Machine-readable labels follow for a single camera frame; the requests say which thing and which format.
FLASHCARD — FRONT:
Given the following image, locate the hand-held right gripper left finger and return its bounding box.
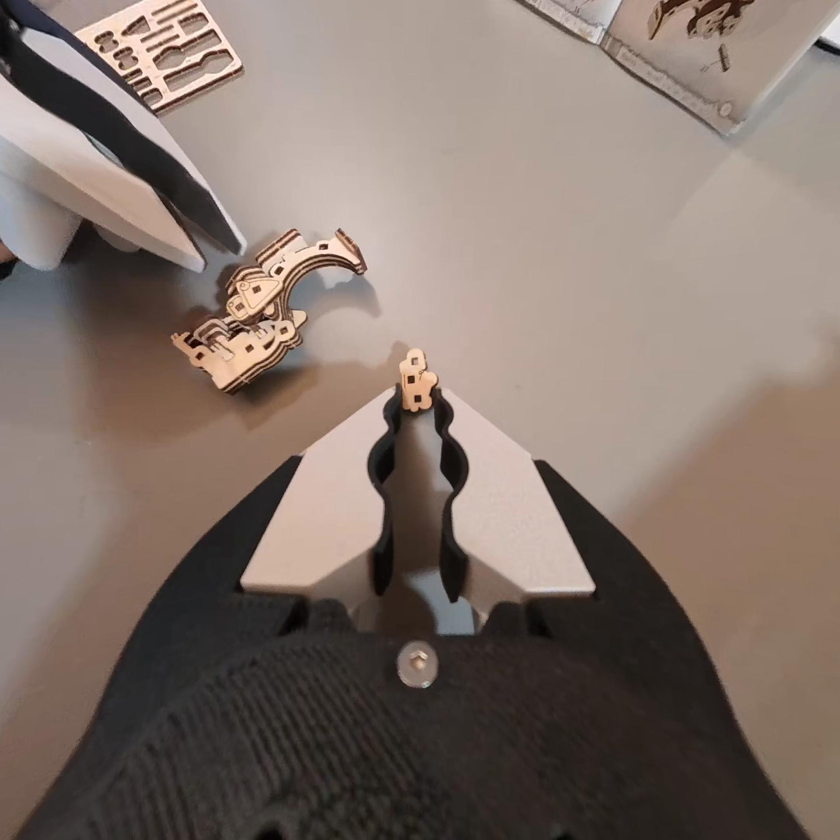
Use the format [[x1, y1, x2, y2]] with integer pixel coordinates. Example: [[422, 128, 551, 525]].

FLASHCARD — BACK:
[[241, 384, 403, 624]]

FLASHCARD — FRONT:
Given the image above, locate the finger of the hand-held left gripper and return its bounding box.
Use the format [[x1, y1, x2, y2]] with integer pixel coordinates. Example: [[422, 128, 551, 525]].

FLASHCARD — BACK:
[[0, 0, 248, 258], [0, 73, 207, 272]]

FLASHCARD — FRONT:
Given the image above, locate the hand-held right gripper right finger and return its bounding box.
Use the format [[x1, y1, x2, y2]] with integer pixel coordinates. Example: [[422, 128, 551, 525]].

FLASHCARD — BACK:
[[430, 387, 597, 624]]

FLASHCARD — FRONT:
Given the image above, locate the wooden piece with square holes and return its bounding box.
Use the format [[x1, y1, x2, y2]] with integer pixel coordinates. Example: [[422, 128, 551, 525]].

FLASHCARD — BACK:
[[399, 348, 438, 413]]

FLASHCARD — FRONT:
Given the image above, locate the layered wooden puzzle model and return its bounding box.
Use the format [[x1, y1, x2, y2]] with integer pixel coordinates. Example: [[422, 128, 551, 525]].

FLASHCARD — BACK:
[[172, 227, 368, 396]]

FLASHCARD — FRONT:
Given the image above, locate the grey desk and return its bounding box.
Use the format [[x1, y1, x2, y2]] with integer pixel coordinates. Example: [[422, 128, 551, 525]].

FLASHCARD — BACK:
[[0, 0, 840, 840]]

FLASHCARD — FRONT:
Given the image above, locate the wooden cut-out puzzle sheet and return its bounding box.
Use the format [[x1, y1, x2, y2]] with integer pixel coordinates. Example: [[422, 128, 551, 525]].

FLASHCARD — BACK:
[[75, 0, 245, 116]]

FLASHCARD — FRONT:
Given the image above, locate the puzzle instruction booklet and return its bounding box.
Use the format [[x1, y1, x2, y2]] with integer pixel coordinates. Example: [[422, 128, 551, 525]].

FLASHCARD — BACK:
[[518, 0, 834, 137]]

